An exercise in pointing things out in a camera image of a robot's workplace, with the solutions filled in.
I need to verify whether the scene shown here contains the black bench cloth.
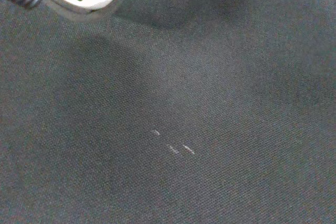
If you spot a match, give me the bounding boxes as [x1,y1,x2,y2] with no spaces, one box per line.
[0,0,336,224]

